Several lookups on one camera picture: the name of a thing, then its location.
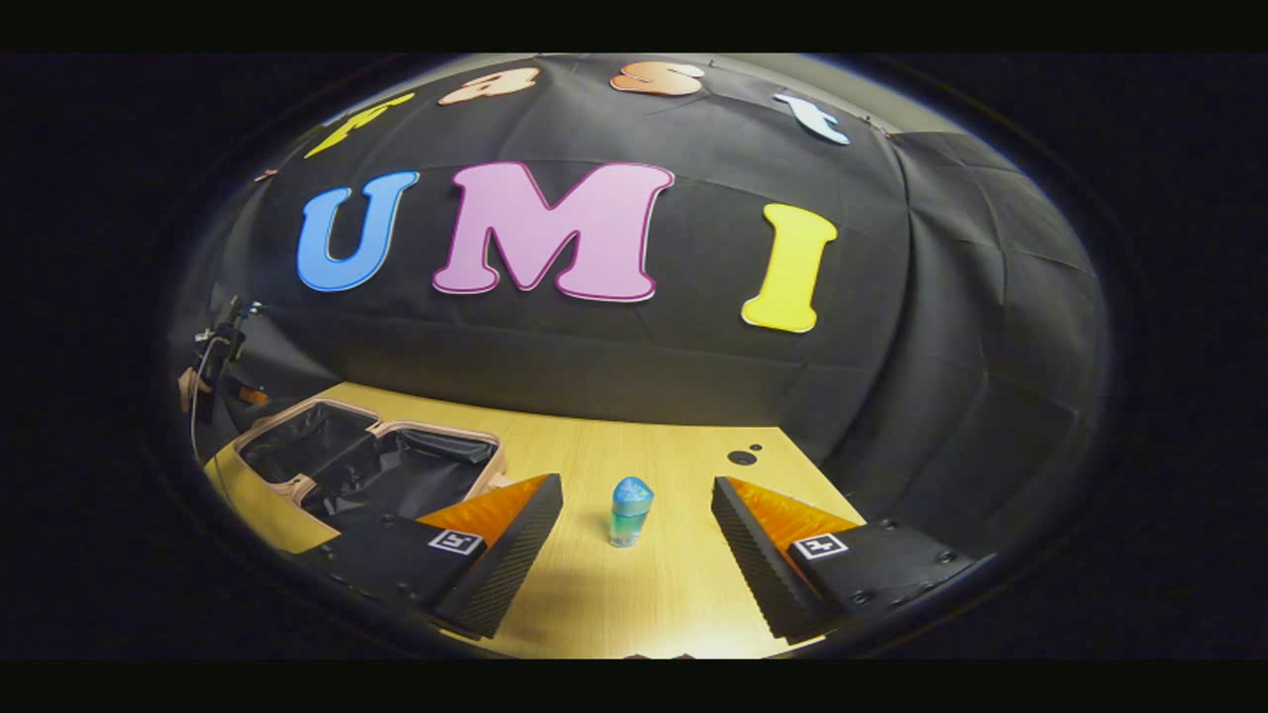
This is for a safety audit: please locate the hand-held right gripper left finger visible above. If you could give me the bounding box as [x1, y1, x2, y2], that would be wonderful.
[287, 472, 564, 640]

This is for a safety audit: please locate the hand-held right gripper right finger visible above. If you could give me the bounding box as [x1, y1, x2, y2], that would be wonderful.
[711, 475, 997, 643]

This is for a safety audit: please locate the teal skin care bottle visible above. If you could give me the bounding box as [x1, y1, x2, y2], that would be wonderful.
[608, 475, 655, 549]

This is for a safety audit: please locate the pale pink suitcase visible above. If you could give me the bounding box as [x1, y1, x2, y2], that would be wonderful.
[230, 398, 512, 536]

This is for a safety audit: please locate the black backdrop cloth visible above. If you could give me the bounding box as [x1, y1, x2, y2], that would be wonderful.
[168, 54, 1110, 556]

